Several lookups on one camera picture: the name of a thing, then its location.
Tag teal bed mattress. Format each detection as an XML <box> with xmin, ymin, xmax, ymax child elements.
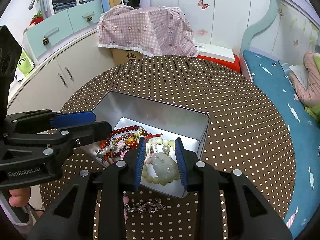
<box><xmin>242</xmin><ymin>50</ymin><xmax>319</xmax><ymax>239</ymax></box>

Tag pink charm trinket cluster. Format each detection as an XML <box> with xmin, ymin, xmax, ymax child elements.
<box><xmin>96</xmin><ymin>140</ymin><xmax>131</xmax><ymax>166</ymax></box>

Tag teal drawer unit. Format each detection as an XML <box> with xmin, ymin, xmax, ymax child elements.
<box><xmin>22</xmin><ymin>0</ymin><xmax>103</xmax><ymax>65</ymax></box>

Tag green paper bag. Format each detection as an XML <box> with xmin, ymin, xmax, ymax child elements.
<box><xmin>17</xmin><ymin>49</ymin><xmax>35</xmax><ymax>77</ymax></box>

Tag red tassel knot charm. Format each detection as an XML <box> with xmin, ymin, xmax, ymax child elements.
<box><xmin>122</xmin><ymin>133</ymin><xmax>163</xmax><ymax>147</ymax></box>

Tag silver chain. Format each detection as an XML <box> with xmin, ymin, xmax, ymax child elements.
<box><xmin>124</xmin><ymin>195</ymin><xmax>169</xmax><ymax>215</ymax></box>

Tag white wardrobe doors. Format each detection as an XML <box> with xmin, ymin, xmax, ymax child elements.
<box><xmin>150</xmin><ymin>0</ymin><xmax>270</xmax><ymax>54</ymax></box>

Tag cardboard box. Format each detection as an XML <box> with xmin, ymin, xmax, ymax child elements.
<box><xmin>111</xmin><ymin>49</ymin><xmax>143</xmax><ymax>66</ymax></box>

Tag red storage box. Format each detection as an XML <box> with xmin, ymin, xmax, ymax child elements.
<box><xmin>197</xmin><ymin>54</ymin><xmax>241</xmax><ymax>74</ymax></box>

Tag brown polka dot tablecloth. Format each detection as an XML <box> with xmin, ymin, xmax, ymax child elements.
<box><xmin>40</xmin><ymin>56</ymin><xmax>296</xmax><ymax>239</ymax></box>

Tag teal bunk bed frame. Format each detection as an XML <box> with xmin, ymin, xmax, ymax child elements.
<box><xmin>240</xmin><ymin>0</ymin><xmax>319</xmax><ymax>53</ymax></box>

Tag white lid board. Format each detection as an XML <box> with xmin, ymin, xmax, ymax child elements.
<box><xmin>195</xmin><ymin>43</ymin><xmax>235</xmax><ymax>63</ymax></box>

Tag person left hand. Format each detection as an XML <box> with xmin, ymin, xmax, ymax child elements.
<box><xmin>9</xmin><ymin>187</ymin><xmax>31</xmax><ymax>207</ymax></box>

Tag pale jade pendant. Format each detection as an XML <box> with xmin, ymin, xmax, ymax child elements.
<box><xmin>146</xmin><ymin>152</ymin><xmax>180</xmax><ymax>184</ymax></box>

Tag dark red bead bracelet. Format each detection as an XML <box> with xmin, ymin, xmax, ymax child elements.
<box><xmin>100</xmin><ymin>125</ymin><xmax>149</xmax><ymax>158</ymax></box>

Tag pink checkered cloth cover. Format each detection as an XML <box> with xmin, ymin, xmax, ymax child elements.
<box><xmin>97</xmin><ymin>5</ymin><xmax>199</xmax><ymax>57</ymax></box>

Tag green and pink quilt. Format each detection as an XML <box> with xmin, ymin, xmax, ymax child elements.
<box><xmin>289</xmin><ymin>51</ymin><xmax>319</xmax><ymax>122</ymax></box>

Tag cream bead bracelet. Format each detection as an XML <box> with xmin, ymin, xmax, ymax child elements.
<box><xmin>141</xmin><ymin>138</ymin><xmax>181</xmax><ymax>186</ymax></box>

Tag grey metal tin box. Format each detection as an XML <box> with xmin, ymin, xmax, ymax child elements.
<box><xmin>80</xmin><ymin>90</ymin><xmax>211</xmax><ymax>199</ymax></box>

